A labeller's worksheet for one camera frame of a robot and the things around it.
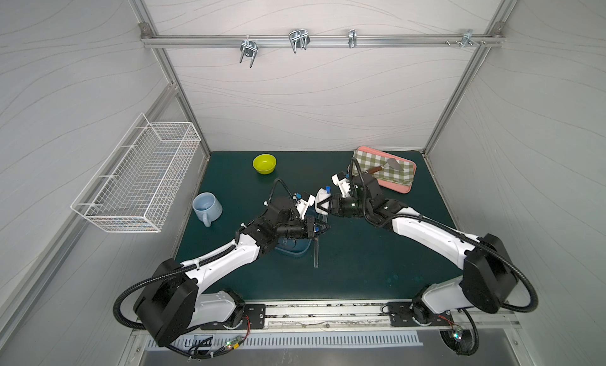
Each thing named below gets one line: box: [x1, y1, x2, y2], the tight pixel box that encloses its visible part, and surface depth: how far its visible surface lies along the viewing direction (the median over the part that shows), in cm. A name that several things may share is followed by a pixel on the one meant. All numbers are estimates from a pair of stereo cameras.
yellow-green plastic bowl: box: [252, 153, 277, 175], surface depth 113 cm
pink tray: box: [355, 145, 417, 195], surface depth 110 cm
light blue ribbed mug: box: [192, 191, 224, 228], surface depth 95 cm
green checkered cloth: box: [351, 149, 416, 187], surface depth 114 cm
